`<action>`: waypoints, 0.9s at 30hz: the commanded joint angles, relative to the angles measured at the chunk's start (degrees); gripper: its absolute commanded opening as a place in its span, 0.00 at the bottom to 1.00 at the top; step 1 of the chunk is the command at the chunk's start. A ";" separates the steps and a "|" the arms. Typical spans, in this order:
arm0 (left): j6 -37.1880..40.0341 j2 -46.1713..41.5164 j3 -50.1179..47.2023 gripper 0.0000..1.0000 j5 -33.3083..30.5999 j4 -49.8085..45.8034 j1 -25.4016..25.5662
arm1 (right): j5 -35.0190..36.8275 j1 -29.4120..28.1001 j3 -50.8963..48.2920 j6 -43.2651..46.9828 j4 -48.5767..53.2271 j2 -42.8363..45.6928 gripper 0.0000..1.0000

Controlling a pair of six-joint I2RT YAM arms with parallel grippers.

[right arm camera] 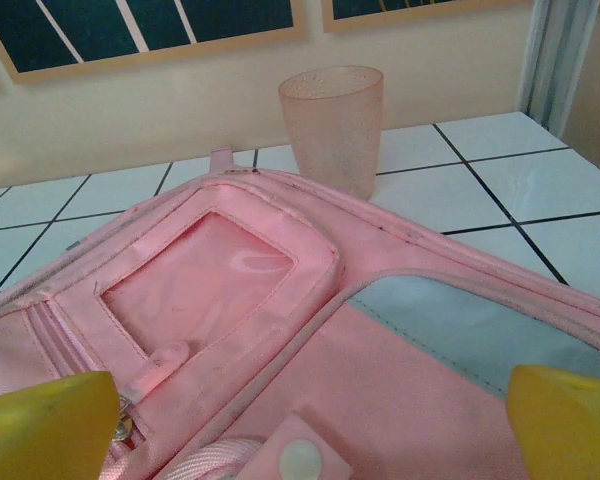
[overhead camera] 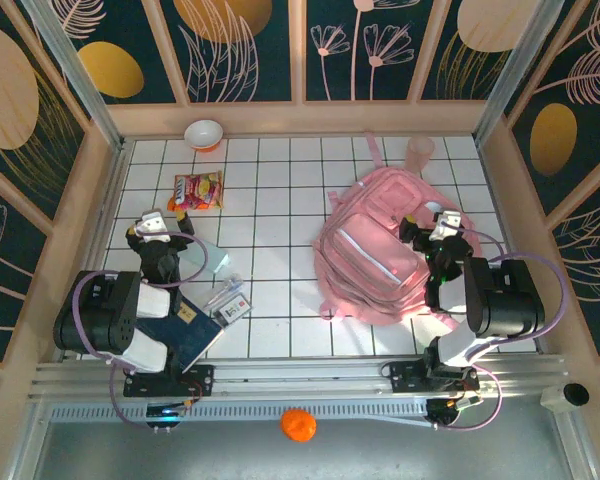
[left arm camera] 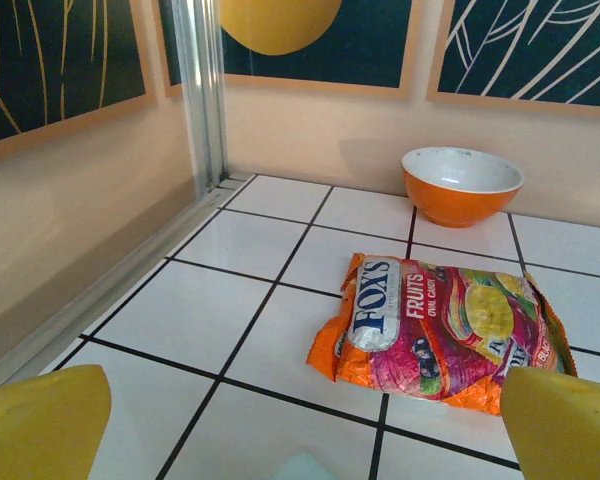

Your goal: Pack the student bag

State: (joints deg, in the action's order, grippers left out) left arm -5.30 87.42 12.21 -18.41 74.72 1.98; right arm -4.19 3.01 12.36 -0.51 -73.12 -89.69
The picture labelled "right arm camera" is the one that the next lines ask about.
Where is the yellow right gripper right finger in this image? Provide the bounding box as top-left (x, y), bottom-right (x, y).
top-left (509, 363), bottom-right (600, 480)

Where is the aluminium corner post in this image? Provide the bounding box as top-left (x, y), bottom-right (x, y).
top-left (517, 0), bottom-right (600, 139)

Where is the dark floral wall panel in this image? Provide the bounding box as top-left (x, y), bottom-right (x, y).
top-left (0, 0), bottom-right (309, 85)
top-left (322, 0), bottom-right (531, 34)

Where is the pink translucent plastic cup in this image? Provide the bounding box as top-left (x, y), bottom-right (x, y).
top-left (278, 65), bottom-right (385, 197)

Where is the pink school backpack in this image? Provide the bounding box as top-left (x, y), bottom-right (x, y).
top-left (0, 147), bottom-right (600, 480)

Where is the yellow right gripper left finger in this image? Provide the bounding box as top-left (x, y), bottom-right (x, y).
top-left (0, 370), bottom-right (121, 480)

